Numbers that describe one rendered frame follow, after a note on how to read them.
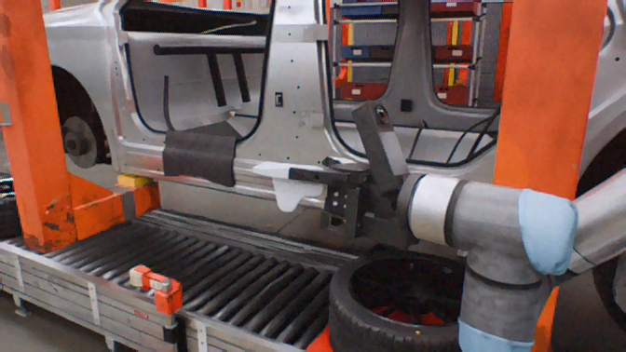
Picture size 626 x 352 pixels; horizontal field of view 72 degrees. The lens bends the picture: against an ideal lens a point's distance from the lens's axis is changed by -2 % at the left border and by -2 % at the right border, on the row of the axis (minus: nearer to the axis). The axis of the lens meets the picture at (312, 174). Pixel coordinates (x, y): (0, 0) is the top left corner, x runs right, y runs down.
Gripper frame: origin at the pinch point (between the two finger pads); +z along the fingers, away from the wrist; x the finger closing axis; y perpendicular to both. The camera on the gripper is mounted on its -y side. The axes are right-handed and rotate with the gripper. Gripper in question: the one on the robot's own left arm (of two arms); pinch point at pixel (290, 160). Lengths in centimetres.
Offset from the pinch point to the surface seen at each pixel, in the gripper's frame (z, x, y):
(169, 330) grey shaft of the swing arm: 93, 45, 83
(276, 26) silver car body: 84, 84, -36
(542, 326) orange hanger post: -28, 59, 37
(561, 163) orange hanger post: -26, 54, 0
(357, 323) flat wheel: 28, 74, 65
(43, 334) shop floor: 184, 33, 120
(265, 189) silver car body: 91, 91, 32
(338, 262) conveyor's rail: 77, 135, 73
